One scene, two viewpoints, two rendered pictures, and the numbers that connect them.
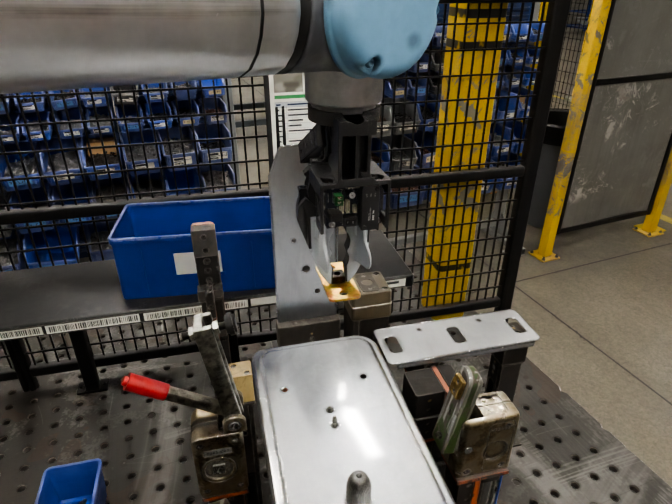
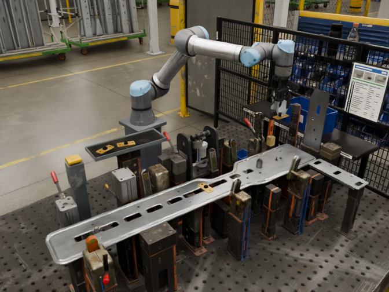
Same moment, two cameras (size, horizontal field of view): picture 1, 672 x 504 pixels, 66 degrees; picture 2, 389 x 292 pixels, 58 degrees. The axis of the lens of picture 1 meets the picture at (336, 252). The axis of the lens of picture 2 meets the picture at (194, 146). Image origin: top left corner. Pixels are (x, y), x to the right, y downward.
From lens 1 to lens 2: 1.49 m
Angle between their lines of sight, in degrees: 60
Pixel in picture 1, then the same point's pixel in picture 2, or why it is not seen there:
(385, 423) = (285, 166)
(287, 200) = (314, 105)
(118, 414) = not seen: hidden behind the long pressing
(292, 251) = (311, 121)
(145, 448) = not seen: hidden behind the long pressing
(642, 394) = not seen: outside the picture
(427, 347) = (323, 168)
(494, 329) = (350, 179)
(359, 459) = (270, 164)
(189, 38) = (226, 56)
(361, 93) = (278, 72)
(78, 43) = (217, 55)
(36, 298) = (267, 110)
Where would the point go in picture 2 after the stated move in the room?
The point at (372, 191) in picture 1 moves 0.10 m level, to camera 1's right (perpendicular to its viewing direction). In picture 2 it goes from (276, 92) to (289, 99)
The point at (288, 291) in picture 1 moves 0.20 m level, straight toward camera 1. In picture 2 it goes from (308, 134) to (279, 141)
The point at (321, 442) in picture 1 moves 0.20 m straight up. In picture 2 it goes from (269, 159) to (273, 124)
